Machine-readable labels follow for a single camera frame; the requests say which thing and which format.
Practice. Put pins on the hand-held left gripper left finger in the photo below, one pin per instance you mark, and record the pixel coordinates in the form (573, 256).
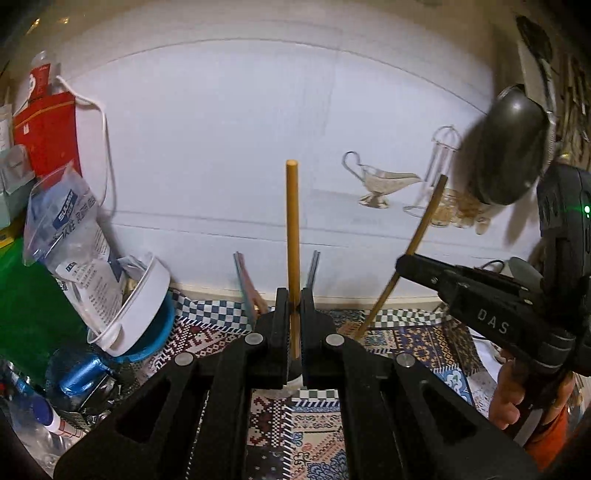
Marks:
(280, 341)

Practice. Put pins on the golden chopstick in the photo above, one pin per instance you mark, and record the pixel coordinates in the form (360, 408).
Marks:
(427, 217)
(292, 221)

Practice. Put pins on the person's right forearm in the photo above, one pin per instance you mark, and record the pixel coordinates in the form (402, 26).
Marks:
(549, 438)

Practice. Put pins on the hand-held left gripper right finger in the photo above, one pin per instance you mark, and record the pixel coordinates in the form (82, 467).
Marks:
(310, 341)

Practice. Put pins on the white bottle red label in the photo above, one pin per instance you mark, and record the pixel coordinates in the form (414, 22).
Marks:
(41, 76)

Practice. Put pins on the silver sauce boat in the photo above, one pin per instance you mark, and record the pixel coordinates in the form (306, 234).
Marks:
(383, 182)

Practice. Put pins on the grey green carton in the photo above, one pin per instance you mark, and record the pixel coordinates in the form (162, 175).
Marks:
(14, 175)

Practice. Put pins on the clear bottle blue cap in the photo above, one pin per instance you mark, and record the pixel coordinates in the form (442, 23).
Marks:
(46, 417)

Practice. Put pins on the person's right hand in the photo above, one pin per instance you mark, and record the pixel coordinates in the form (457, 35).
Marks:
(508, 397)

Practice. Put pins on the green chopstick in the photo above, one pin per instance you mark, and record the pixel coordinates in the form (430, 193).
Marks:
(244, 286)

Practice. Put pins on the green box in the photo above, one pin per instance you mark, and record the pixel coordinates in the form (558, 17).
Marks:
(32, 300)

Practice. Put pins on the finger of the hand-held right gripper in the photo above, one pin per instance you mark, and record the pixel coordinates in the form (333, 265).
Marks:
(425, 272)

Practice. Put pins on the pink chopstick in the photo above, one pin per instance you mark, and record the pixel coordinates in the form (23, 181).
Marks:
(256, 295)

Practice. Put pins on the white round tub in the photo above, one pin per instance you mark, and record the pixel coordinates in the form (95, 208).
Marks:
(138, 309)

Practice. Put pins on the black frying pan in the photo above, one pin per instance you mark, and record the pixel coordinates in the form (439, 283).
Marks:
(508, 143)

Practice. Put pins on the white cup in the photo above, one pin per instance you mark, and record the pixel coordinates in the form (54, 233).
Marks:
(293, 384)

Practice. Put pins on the golden glass jars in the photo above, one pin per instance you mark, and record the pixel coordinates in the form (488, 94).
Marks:
(457, 210)

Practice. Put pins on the clear plastic bag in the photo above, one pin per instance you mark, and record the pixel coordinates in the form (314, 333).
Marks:
(69, 230)

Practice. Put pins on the black chopstick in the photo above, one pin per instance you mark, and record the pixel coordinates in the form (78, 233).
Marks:
(316, 270)
(310, 272)

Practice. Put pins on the red paper bag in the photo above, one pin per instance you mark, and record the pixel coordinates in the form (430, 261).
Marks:
(46, 134)

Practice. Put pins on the blue bowl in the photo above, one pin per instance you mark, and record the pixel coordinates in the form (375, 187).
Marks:
(159, 337)

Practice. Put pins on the patterned tablecloth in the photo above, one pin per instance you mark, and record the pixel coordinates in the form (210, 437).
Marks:
(295, 438)

